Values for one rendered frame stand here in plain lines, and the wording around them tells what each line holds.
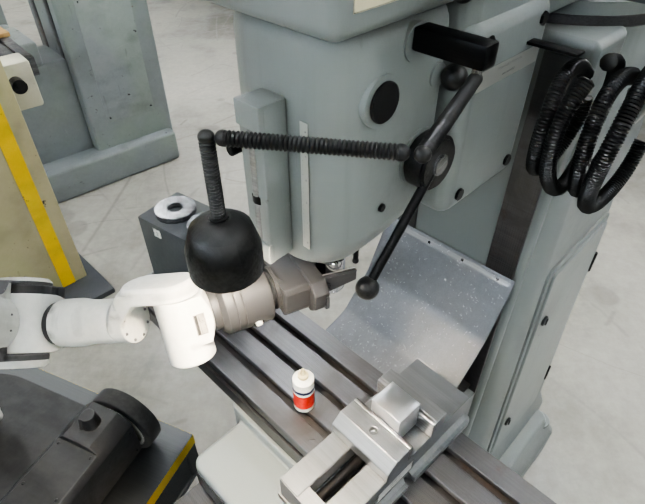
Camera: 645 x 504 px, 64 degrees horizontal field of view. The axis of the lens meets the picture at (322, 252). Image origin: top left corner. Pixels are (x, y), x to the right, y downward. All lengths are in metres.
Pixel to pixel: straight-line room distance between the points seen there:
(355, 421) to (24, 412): 0.99
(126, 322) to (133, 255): 2.11
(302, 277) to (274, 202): 0.17
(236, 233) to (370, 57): 0.21
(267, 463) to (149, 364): 1.31
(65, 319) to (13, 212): 1.70
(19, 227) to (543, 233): 2.09
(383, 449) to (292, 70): 0.59
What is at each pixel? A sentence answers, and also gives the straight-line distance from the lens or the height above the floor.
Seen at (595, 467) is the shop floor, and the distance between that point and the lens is 2.22.
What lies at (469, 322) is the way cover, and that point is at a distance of 1.15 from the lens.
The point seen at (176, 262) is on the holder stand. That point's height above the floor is 1.01.
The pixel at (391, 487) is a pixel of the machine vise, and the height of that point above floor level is 0.93.
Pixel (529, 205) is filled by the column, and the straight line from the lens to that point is 1.00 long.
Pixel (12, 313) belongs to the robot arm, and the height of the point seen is 1.25.
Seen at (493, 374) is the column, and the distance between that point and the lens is 1.33.
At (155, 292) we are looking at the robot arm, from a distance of 0.71.
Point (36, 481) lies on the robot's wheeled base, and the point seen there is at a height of 0.59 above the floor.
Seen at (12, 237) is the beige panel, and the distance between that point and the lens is 2.55.
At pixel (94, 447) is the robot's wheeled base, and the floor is 0.60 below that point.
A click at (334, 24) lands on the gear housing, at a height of 1.65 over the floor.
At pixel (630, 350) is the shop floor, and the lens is 2.64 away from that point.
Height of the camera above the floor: 1.78
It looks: 41 degrees down
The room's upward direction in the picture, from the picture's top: straight up
